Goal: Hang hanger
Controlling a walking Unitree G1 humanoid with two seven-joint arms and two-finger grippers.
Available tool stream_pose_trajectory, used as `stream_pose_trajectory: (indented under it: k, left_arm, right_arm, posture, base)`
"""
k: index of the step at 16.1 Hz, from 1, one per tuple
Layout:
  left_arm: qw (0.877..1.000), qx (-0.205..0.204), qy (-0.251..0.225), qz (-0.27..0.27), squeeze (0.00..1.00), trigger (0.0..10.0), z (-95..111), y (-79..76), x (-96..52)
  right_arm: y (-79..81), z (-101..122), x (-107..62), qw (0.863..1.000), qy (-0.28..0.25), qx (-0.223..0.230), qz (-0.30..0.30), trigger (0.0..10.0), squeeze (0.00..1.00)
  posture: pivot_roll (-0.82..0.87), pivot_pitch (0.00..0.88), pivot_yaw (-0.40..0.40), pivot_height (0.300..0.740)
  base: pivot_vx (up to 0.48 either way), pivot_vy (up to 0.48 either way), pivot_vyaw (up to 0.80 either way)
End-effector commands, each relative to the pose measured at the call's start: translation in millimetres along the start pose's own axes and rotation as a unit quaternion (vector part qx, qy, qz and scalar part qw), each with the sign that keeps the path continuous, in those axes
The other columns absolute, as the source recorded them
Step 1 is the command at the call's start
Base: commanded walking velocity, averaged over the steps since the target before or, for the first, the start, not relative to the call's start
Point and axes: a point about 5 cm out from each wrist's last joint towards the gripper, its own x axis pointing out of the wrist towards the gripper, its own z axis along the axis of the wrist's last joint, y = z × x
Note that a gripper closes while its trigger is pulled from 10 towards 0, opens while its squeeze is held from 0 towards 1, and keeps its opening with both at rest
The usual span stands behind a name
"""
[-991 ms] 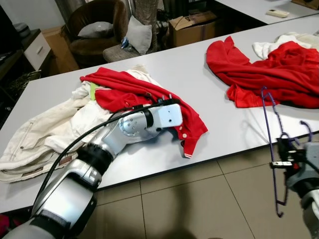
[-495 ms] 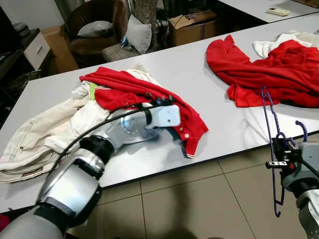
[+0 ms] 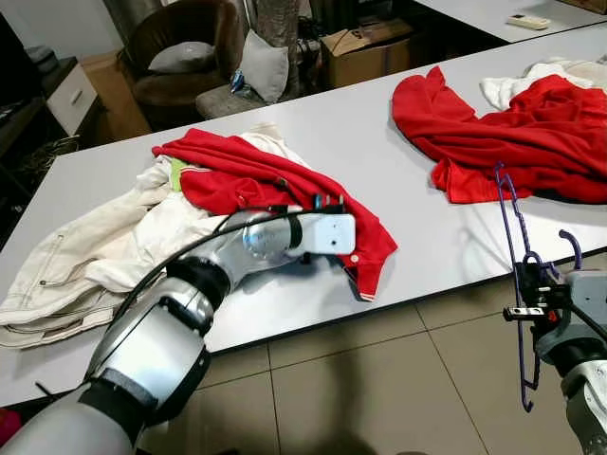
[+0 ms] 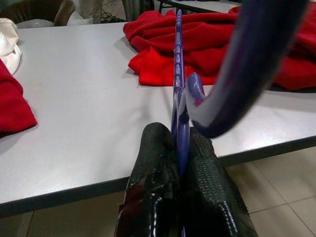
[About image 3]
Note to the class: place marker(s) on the large white table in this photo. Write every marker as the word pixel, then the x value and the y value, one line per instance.
pixel 417 246

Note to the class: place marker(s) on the cream jacket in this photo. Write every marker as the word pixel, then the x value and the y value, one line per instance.
pixel 85 256

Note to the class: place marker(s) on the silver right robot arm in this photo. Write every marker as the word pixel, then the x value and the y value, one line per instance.
pixel 588 408

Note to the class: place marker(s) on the red shirt with striped collar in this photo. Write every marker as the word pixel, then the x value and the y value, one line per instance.
pixel 247 171

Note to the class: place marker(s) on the brown leather armchair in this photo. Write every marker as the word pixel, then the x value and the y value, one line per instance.
pixel 204 19

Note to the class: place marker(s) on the white drawer cabinet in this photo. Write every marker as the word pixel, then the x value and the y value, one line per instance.
pixel 71 95

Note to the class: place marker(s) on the grey seat cushion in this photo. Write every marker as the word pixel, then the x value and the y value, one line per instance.
pixel 180 57

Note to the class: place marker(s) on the small white table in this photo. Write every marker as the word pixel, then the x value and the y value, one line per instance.
pixel 474 11

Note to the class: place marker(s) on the grey square pillow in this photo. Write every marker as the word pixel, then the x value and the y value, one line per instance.
pixel 264 66

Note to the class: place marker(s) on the purple clothes hanger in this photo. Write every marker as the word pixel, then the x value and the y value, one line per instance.
pixel 508 214

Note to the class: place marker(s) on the white remote control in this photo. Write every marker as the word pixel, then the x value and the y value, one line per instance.
pixel 527 22

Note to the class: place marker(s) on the brown cardboard box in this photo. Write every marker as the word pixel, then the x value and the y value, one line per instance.
pixel 365 62

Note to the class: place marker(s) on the white garment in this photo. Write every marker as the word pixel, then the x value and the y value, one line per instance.
pixel 507 90

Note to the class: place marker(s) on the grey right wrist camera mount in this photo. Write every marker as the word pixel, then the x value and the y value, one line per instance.
pixel 588 299

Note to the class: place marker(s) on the plain red shirt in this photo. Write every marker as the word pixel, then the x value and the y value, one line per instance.
pixel 512 133

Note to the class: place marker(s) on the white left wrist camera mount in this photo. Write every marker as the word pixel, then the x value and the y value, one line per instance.
pixel 330 235

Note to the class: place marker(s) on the lime green cloth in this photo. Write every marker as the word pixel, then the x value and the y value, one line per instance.
pixel 176 175

